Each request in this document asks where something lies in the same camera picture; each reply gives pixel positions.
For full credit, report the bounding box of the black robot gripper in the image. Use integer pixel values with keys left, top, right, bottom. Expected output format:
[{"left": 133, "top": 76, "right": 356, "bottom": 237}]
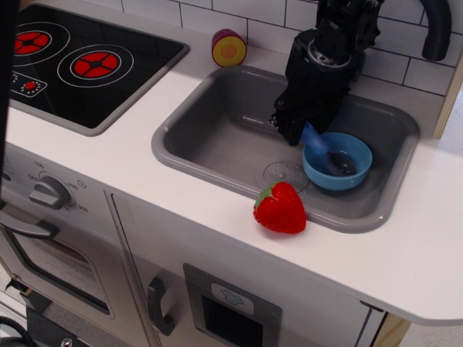
[{"left": 270, "top": 1, "right": 382, "bottom": 146}]

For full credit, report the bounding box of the blue handled grey spoon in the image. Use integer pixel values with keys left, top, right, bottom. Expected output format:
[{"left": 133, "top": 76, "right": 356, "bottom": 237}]
[{"left": 300, "top": 122, "right": 357, "bottom": 176}]

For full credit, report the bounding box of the light blue plastic bowl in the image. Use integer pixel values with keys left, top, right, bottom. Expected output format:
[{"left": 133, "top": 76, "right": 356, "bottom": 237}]
[{"left": 302, "top": 132, "right": 373, "bottom": 191}]

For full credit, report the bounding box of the grey plastic sink basin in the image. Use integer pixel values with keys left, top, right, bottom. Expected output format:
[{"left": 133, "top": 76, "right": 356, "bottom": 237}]
[{"left": 152, "top": 66, "right": 420, "bottom": 234}]

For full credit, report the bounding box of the purple yellow toy can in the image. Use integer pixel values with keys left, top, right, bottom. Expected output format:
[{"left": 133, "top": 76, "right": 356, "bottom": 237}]
[{"left": 211, "top": 28, "right": 247, "bottom": 67}]

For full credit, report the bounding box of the dark grey toy faucet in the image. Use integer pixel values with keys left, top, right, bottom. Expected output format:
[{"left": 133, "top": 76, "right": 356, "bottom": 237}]
[{"left": 420, "top": 0, "right": 452, "bottom": 61}]

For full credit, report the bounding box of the red toy strawberry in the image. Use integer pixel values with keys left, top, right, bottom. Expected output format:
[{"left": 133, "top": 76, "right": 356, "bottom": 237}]
[{"left": 253, "top": 181, "right": 307, "bottom": 234}]

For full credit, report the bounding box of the black toy stove top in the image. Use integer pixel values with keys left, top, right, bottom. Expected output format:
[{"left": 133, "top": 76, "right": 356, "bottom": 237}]
[{"left": 9, "top": 4, "right": 189, "bottom": 137}]

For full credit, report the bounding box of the grey dispenser panel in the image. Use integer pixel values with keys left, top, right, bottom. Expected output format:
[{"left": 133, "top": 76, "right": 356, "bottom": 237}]
[{"left": 183, "top": 263, "right": 282, "bottom": 347}]

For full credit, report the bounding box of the grey oven dial knob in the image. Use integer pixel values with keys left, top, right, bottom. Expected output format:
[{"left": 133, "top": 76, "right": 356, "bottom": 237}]
[{"left": 29, "top": 176, "right": 71, "bottom": 210}]

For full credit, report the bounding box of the toy oven door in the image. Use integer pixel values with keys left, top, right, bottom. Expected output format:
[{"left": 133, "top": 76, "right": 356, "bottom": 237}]
[{"left": 1, "top": 203, "right": 114, "bottom": 317}]

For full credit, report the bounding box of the grey cabinet door handle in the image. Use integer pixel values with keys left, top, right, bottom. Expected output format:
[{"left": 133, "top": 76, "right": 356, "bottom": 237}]
[{"left": 147, "top": 277, "right": 176, "bottom": 336}]

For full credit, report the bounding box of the grey oven door handle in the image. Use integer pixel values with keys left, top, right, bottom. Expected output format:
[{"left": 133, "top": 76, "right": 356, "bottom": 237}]
[{"left": 1, "top": 210, "right": 59, "bottom": 239}]

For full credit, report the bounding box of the black cable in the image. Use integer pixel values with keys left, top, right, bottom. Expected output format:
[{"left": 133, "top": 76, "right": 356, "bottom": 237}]
[{"left": 0, "top": 316, "right": 35, "bottom": 347}]

